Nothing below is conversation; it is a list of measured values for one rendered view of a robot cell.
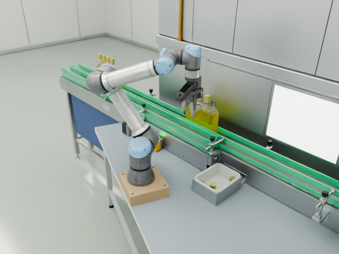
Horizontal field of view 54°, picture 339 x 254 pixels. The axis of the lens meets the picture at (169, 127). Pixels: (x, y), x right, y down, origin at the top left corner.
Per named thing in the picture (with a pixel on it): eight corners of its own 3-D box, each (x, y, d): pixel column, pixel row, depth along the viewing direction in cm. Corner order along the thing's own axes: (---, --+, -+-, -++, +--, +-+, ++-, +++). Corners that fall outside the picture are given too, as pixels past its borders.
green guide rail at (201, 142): (209, 152, 194) (210, 140, 190) (208, 152, 194) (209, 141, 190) (63, 75, 304) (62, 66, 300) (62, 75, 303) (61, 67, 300)
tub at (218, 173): (240, 187, 187) (242, 174, 183) (215, 205, 173) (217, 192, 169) (217, 173, 198) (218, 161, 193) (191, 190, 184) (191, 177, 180)
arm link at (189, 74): (192, 72, 156) (180, 68, 161) (192, 81, 158) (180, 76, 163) (203, 68, 161) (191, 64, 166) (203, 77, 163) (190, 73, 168)
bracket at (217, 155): (221, 161, 199) (222, 150, 195) (211, 167, 193) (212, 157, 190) (217, 158, 201) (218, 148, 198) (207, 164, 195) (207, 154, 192)
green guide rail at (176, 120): (217, 147, 199) (218, 136, 195) (216, 148, 198) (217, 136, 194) (70, 73, 309) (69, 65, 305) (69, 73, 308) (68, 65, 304)
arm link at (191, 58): (185, 43, 160) (203, 44, 158) (184, 65, 165) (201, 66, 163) (182, 47, 153) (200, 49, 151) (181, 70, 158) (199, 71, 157)
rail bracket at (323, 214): (329, 220, 161) (341, 184, 150) (313, 239, 150) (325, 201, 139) (319, 215, 164) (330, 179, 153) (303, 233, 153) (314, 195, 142)
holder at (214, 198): (245, 183, 190) (247, 172, 187) (215, 206, 173) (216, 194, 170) (222, 170, 201) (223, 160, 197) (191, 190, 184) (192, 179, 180)
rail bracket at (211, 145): (224, 149, 196) (226, 131, 190) (206, 161, 186) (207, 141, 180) (220, 147, 198) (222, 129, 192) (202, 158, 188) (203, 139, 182)
